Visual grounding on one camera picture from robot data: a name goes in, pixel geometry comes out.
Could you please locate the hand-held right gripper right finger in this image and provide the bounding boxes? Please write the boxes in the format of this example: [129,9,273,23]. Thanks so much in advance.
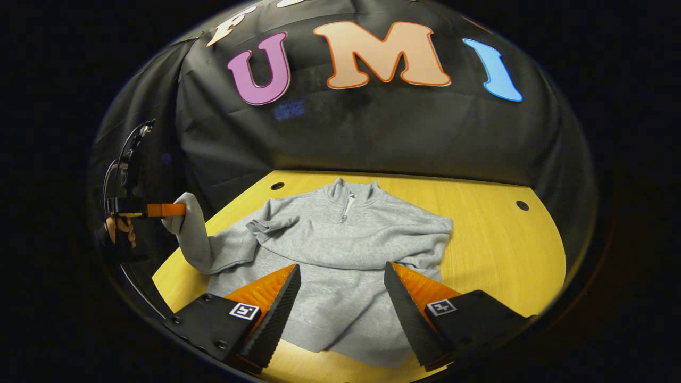
[383,261,539,372]

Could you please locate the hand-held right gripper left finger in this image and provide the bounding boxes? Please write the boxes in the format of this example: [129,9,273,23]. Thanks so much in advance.
[162,264,302,374]

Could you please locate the grey zip-neck sweatshirt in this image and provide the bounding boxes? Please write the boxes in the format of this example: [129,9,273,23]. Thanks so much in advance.
[161,178,454,369]

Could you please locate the black backdrop cloth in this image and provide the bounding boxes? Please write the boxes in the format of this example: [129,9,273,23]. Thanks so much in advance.
[88,0,597,320]

